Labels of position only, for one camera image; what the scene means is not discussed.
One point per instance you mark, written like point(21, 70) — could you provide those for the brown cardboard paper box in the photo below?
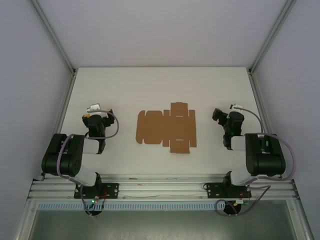
point(155, 127)

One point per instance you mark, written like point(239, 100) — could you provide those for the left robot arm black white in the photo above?
point(62, 160)

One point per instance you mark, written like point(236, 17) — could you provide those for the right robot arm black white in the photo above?
point(265, 160)

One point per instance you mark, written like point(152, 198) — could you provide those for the small circuit board with LED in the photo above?
point(94, 200)
point(240, 201)

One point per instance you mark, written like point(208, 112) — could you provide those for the grey metal sheet panel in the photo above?
point(160, 225)

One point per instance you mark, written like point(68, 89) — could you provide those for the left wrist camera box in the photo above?
point(93, 107)

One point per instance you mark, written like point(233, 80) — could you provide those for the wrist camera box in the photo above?
point(236, 106)
point(93, 107)

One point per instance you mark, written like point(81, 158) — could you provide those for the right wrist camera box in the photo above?
point(236, 106)

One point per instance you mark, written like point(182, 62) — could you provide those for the aluminium table side rail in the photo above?
point(66, 102)
point(257, 100)

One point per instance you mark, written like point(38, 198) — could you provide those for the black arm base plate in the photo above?
point(111, 190)
point(212, 190)

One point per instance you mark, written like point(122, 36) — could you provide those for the aluminium mounting rail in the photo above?
point(162, 187)

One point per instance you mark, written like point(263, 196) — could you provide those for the aluminium frame post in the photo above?
point(271, 35)
point(53, 35)

